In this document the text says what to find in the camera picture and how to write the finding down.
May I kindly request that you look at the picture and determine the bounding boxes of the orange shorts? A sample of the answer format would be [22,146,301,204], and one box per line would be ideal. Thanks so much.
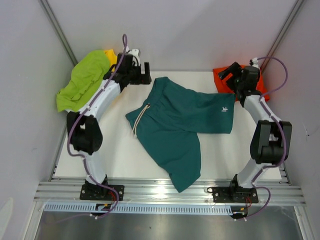
[212,65,270,105]

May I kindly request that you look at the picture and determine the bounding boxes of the teal shorts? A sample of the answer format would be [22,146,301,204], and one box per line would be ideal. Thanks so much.
[125,76,236,193]

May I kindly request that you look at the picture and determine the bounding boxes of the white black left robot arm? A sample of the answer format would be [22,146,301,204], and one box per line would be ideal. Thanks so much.
[66,48,151,200]

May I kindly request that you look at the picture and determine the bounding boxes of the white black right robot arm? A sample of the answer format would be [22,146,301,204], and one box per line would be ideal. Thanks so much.
[213,58,292,202]

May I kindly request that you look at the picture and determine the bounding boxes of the yellow shorts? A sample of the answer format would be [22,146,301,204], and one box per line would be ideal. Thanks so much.
[103,49,118,67]

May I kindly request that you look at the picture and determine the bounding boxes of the lime green shorts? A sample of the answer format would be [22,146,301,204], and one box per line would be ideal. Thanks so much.
[56,49,111,112]

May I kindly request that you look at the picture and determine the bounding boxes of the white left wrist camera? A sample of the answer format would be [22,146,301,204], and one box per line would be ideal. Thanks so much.
[126,48,141,66]

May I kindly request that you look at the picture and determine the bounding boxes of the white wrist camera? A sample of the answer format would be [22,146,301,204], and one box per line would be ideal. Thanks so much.
[126,48,141,66]
[249,57,260,69]

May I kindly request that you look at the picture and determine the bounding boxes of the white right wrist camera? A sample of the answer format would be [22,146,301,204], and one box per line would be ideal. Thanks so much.
[249,57,260,69]

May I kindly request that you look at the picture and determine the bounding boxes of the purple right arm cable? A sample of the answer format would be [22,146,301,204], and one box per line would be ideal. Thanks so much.
[206,56,290,222]

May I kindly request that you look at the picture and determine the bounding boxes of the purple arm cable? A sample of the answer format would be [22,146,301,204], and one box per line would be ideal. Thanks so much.
[206,56,290,222]
[66,33,131,221]

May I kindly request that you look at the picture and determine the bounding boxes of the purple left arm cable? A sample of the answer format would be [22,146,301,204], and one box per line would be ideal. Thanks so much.
[66,33,131,221]

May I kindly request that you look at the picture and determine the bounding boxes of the aluminium frame post right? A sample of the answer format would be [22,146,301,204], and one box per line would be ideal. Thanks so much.
[267,0,306,57]

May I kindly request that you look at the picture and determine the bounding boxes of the aluminium frame post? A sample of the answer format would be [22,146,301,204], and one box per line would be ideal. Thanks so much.
[38,0,78,66]
[267,0,306,57]

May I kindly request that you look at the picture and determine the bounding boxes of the aluminium frame post left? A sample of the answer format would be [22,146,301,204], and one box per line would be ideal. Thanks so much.
[38,0,78,66]

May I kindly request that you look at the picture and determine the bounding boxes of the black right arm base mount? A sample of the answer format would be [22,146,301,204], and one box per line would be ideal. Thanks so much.
[206,174,259,204]

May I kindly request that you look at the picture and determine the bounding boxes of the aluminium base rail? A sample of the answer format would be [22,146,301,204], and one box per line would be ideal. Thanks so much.
[33,178,306,207]

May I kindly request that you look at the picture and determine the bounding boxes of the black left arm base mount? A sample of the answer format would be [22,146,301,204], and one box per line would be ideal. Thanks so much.
[79,180,125,202]

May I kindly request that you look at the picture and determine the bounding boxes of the white slotted cable duct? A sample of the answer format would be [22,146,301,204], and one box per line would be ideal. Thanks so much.
[44,202,248,216]

